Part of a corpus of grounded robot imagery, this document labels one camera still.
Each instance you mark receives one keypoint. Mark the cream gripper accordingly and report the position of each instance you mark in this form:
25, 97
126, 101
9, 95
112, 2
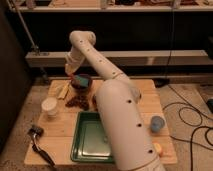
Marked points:
71, 66

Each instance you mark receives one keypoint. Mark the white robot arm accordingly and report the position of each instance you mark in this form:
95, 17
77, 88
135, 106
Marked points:
116, 100

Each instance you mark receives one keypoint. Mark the dark brown bowl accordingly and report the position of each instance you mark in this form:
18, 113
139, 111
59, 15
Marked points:
94, 102

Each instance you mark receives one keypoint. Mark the teal sponge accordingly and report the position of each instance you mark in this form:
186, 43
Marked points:
81, 81

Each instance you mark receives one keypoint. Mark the yellow banana piece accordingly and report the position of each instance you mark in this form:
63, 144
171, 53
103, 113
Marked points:
64, 91

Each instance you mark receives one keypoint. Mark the bunch of dark grapes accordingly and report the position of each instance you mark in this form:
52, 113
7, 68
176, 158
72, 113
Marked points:
80, 101

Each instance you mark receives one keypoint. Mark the metal pole stand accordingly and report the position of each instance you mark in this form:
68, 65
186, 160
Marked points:
34, 47

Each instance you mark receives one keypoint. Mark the white plastic cup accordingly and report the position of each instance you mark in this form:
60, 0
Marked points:
49, 106

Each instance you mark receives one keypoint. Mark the green plastic tray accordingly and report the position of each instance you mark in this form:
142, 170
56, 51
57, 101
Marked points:
90, 144

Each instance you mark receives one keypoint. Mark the wooden board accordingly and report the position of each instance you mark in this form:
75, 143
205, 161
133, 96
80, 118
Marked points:
59, 131

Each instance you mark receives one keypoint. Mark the blue cup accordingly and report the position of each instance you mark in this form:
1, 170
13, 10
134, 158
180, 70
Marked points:
157, 123

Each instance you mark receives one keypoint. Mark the black handled brush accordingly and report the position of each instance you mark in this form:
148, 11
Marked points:
35, 132

